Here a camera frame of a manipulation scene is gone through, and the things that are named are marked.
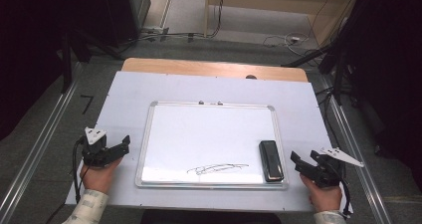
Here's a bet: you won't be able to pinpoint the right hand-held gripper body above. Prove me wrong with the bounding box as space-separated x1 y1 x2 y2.
315 146 365 189

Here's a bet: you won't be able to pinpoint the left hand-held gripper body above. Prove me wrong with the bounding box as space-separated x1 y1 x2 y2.
81 126 112 168

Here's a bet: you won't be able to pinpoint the black whiteboard eraser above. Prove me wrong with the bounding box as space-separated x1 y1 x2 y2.
258 139 286 183

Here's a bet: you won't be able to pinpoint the person's left hand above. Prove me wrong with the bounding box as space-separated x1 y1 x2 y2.
79 157 123 194

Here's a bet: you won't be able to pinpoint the person's right hand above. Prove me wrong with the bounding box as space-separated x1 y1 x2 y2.
299 173 343 214

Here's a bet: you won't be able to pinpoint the white table cover board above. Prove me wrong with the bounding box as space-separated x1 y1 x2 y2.
65 71 354 216

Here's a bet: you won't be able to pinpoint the silver-framed whiteboard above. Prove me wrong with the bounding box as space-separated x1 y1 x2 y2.
134 100 290 190

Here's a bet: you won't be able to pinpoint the black metal stand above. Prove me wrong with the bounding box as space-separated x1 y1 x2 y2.
60 29 125 95
281 34 352 107

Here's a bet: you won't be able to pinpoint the wooden table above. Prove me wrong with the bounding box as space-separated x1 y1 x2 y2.
121 57 310 84

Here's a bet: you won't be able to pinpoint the person's dark clothing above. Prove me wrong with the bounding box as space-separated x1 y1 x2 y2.
140 209 283 224

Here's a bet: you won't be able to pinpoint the grey power strip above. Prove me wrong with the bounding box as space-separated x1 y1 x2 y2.
140 26 170 37

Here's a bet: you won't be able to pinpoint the dark curtain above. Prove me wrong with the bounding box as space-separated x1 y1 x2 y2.
0 0 110 142
337 0 422 193

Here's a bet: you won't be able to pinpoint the black cabinet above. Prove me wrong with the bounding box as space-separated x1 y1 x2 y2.
99 0 152 48

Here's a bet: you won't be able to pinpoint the light wooden shelf unit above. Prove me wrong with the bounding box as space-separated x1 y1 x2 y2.
203 0 363 47

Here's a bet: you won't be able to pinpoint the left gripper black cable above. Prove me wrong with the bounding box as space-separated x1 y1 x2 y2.
72 135 87 205

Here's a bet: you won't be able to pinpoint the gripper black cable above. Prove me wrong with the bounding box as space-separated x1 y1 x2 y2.
337 170 354 219
72 135 87 205

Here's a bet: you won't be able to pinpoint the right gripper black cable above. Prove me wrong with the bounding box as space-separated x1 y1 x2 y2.
337 170 354 219

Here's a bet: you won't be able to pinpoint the aluminium floor rail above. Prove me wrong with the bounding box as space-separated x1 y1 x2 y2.
0 62 84 220
319 76 394 224

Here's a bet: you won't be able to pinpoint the white coiled cable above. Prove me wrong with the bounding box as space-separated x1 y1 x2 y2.
262 32 312 57

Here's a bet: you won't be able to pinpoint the black floor cables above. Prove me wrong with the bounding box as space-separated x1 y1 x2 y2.
117 0 228 53

